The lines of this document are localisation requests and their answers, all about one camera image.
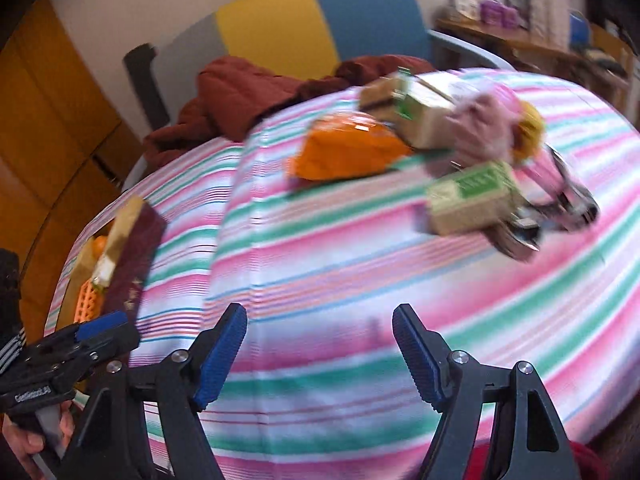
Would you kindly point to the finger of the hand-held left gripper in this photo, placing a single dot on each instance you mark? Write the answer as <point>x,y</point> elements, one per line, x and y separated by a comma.
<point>102,325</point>
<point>115,340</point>

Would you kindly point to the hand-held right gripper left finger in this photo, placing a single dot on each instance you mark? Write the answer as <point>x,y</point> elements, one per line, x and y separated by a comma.
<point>220,360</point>

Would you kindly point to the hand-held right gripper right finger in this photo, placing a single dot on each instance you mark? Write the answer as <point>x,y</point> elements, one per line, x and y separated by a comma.
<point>417,355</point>

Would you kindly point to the orange plastic basket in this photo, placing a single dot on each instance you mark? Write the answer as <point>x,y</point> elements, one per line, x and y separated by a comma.
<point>89,300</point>

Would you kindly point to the gold box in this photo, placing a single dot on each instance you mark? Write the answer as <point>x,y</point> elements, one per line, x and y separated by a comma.
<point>135,260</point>

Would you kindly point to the metal hand tool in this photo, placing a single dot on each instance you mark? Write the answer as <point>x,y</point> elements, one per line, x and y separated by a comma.
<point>515,237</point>

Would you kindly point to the small green label box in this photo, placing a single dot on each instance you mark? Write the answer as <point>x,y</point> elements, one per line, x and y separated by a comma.
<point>470,202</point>

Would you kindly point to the orange snack bag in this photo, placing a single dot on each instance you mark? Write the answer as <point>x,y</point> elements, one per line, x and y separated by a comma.
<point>350,147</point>

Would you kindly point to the pink cloth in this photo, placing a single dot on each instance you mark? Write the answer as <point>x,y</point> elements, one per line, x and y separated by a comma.
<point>480,125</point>

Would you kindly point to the large green label box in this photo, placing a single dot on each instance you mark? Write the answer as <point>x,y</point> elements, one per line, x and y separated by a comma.
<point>415,110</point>

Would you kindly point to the yellow soft toy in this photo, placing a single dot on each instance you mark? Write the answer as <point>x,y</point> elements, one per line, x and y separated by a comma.
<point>530,127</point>

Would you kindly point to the person's left forearm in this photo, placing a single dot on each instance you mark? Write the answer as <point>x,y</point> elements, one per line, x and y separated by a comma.
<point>7,285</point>

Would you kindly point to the striped cloth covered desktop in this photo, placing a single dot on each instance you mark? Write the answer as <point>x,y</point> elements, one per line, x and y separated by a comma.
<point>325,270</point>

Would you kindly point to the person's left hand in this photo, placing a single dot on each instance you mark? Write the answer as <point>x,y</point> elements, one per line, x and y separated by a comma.
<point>20,440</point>

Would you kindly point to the wooden wardrobe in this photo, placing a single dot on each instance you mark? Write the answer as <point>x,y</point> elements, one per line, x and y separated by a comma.
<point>50,110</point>

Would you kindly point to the dark red garment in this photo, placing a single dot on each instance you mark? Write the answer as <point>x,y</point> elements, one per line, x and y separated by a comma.
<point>235,90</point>

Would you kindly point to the wooden side table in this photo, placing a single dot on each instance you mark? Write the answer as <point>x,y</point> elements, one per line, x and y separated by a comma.
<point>525,45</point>

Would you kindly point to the grey yellow blue chair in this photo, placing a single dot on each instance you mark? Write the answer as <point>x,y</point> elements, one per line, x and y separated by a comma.
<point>270,25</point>

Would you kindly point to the purple container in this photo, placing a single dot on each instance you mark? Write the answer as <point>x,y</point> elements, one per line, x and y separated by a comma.
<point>495,12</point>

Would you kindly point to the blue jar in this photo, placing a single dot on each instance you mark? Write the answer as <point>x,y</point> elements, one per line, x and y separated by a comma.
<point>580,30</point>

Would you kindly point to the black upright post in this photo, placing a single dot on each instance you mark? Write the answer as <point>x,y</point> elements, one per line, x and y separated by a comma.
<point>145,85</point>

